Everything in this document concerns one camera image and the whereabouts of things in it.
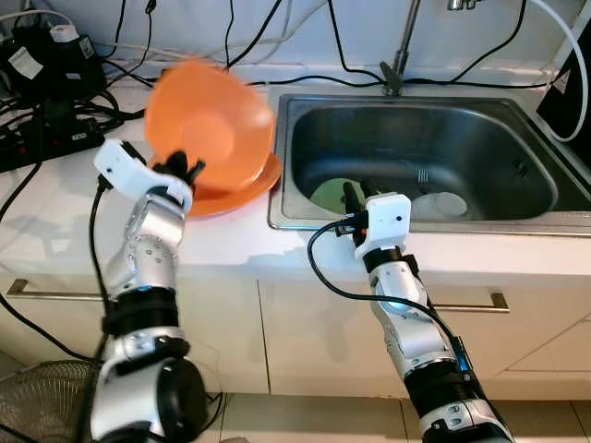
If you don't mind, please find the orange plastic bowl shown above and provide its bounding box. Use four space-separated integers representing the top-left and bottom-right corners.
143 58 275 193

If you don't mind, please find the orange plastic plate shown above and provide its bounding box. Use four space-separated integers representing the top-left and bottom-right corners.
185 152 283 220

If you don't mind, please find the chrome kitchen faucet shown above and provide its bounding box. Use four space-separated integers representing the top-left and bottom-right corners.
379 0 486 98

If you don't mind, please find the light green plate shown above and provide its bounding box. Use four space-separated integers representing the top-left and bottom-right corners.
309 177 380 213

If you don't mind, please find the small white bowl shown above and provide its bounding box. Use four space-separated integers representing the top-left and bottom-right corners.
411 191 468 221

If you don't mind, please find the stainless steel sink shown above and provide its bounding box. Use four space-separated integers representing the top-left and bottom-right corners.
269 92 591 236

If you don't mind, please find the black power strip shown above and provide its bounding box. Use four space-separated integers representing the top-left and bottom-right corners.
0 115 107 174

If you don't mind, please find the black device with white label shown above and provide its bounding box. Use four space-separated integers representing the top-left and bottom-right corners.
0 28 110 102

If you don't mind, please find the black countertop appliance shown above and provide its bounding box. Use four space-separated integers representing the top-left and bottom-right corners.
536 18 591 139

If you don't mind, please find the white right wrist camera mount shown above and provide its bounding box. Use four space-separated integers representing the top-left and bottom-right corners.
356 192 412 259

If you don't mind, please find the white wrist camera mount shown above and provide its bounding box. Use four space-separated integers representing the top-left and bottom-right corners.
92 138 195 209
356 192 412 259

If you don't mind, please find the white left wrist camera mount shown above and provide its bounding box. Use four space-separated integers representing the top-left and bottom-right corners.
92 138 195 209

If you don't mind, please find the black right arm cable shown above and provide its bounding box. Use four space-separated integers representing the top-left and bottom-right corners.
307 217 463 342

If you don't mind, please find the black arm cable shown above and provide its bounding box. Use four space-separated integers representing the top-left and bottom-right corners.
88 175 116 305
307 217 463 342

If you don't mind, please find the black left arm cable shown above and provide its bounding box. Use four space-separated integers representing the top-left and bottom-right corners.
88 175 116 305

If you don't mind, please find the thin black cable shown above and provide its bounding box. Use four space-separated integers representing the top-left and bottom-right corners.
224 0 236 67

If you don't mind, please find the long metal drawer handle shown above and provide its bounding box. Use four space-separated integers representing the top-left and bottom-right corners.
7 279 107 301
432 291 511 315

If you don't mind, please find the white faucet hose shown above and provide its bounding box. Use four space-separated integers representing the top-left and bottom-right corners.
526 0 585 144

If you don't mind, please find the wire fan guard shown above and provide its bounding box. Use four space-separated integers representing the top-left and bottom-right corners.
0 360 98 443

